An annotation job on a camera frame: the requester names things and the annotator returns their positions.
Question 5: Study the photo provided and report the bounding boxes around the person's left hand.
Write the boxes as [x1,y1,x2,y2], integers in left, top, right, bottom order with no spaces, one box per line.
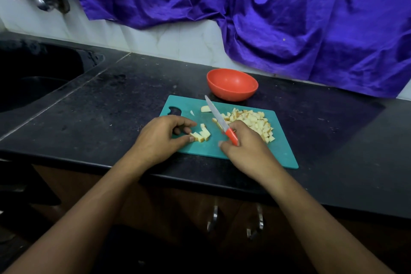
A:
[127,115,199,170]

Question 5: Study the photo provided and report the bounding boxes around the person's right hand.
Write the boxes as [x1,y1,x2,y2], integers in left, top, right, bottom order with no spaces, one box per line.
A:
[218,120,285,185]

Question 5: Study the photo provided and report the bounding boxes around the teal plastic cutting board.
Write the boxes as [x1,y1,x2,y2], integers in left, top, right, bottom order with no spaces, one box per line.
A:
[159,95,299,170]

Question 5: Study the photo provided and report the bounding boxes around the pile of diced apple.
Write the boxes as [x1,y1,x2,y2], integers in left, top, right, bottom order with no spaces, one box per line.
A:
[213,107,276,143]

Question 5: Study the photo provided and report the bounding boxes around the red-handled kitchen knife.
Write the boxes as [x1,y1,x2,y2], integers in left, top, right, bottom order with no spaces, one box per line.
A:
[204,95,240,147]

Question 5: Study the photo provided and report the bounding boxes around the orange bowl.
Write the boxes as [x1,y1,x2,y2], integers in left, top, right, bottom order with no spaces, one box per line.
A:
[206,68,259,102]

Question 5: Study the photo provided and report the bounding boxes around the person's right forearm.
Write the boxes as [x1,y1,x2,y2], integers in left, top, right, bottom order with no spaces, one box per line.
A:
[263,169,396,274]

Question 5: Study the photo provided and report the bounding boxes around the person's left forearm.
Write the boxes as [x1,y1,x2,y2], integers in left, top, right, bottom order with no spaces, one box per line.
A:
[5,155,150,274]

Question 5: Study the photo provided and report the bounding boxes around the dark kitchen sink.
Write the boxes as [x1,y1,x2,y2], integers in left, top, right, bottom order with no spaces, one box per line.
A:
[0,39,105,117]

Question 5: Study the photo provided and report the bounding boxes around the purple cloth curtain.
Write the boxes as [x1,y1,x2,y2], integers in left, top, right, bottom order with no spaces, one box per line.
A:
[66,0,411,98]

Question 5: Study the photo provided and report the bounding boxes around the metal cabinet handle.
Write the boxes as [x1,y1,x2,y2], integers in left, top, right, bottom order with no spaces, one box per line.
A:
[207,199,220,233]
[247,203,265,239]

